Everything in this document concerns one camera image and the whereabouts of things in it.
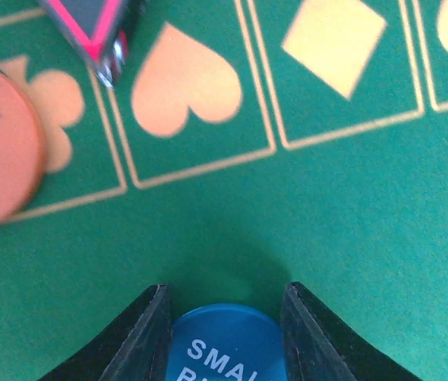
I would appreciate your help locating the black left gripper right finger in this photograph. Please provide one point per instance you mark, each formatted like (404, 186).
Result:
(319, 345)

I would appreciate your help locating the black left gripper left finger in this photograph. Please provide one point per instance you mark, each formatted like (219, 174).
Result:
(134, 346)

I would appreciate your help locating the blue small blind button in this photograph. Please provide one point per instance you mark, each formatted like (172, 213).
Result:
(226, 342)

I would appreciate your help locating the black red all-in triangle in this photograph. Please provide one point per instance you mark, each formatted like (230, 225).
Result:
(99, 30)

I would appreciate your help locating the round green poker mat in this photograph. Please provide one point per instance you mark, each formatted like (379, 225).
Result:
(248, 144)

